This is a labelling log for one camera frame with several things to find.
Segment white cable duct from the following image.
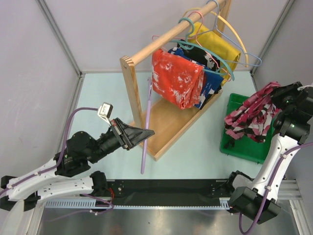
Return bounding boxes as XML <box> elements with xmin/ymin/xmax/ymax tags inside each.
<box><xmin>45</xmin><ymin>198</ymin><xmax>231</xmax><ymax>210</ymax></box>

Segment teal hanger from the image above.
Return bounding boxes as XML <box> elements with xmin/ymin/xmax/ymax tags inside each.
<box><xmin>177</xmin><ymin>22</ymin><xmax>241</xmax><ymax>84</ymax></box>

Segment light blue wire hanger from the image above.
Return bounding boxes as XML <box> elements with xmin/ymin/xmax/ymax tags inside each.
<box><xmin>188</xmin><ymin>7</ymin><xmax>262</xmax><ymax>69</ymax></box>

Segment wooden clothes rack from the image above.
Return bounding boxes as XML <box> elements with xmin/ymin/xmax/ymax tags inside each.
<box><xmin>120</xmin><ymin>0</ymin><xmax>231</xmax><ymax>161</ymax></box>

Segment purple hanger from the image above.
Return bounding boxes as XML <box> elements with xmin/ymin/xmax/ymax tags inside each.
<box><xmin>140</xmin><ymin>77</ymin><xmax>153</xmax><ymax>174</ymax></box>

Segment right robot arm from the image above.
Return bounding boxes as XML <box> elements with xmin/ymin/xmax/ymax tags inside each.
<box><xmin>224</xmin><ymin>82</ymin><xmax>313</xmax><ymax>227</ymax></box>

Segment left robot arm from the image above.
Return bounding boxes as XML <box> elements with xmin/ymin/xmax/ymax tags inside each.
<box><xmin>0</xmin><ymin>118</ymin><xmax>155</xmax><ymax>211</ymax></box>

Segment black white trousers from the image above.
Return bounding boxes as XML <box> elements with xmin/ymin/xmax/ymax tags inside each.
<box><xmin>177</xmin><ymin>43</ymin><xmax>220</xmax><ymax>71</ymax></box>

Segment yellow trousers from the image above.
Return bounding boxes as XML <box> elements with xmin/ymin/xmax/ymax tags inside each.
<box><xmin>188</xmin><ymin>22</ymin><xmax>241</xmax><ymax>71</ymax></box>

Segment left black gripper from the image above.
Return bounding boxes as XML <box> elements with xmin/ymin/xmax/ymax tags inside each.
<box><xmin>89</xmin><ymin>117</ymin><xmax>156</xmax><ymax>164</ymax></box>

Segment green plastic tray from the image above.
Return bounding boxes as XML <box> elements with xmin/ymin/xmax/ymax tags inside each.
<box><xmin>220</xmin><ymin>92</ymin><xmax>276</xmax><ymax>165</ymax></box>

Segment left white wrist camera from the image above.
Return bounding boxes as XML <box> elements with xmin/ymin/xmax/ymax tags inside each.
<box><xmin>97</xmin><ymin>102</ymin><xmax>113</xmax><ymax>125</ymax></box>

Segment yellow hanger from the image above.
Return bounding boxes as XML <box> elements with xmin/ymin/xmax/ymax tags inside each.
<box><xmin>182</xmin><ymin>7</ymin><xmax>249</xmax><ymax>68</ymax></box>

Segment pink camouflage trousers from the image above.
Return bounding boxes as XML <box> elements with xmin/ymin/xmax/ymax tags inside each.
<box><xmin>224</xmin><ymin>82</ymin><xmax>281</xmax><ymax>148</ymax></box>

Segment orange white trousers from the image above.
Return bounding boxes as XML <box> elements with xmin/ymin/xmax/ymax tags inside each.
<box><xmin>152</xmin><ymin>47</ymin><xmax>204</xmax><ymax>110</ymax></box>

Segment blue patterned trousers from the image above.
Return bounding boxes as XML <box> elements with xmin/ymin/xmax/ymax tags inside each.
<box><xmin>168</xmin><ymin>47</ymin><xmax>224</xmax><ymax>110</ymax></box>

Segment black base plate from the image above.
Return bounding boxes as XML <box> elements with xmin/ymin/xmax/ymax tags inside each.
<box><xmin>90</xmin><ymin>179</ymin><xmax>234</xmax><ymax>206</ymax></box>

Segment pink hanger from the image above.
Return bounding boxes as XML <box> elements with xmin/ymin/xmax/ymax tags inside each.
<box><xmin>152</xmin><ymin>11</ymin><xmax>228</xmax><ymax>75</ymax></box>

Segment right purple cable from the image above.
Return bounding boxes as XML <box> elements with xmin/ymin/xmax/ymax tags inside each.
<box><xmin>238</xmin><ymin>83</ymin><xmax>313</xmax><ymax>235</ymax></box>

